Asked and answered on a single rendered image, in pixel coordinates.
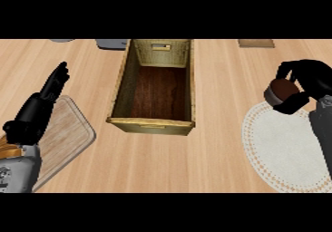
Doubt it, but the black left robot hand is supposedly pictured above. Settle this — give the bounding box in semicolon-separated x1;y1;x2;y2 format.
1;61;71;146

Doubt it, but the tan wicker basket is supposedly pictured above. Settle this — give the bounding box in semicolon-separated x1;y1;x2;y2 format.
106;39;196;137

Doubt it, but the chocolate cupcake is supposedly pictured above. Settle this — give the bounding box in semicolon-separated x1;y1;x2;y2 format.
263;78;305;107

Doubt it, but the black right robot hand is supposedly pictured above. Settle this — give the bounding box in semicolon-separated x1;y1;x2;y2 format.
271;59;332;115

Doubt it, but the white round placemat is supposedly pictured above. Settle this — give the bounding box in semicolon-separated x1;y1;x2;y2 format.
240;101;332;194

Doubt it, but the brown flat board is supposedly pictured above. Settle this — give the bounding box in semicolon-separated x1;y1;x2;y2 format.
237;39;276;49

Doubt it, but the grey flat object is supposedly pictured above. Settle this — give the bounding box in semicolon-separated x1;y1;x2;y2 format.
94;39;130;51

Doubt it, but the pale wooden cutting board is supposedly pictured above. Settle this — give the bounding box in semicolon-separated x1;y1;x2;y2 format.
0;94;97;192

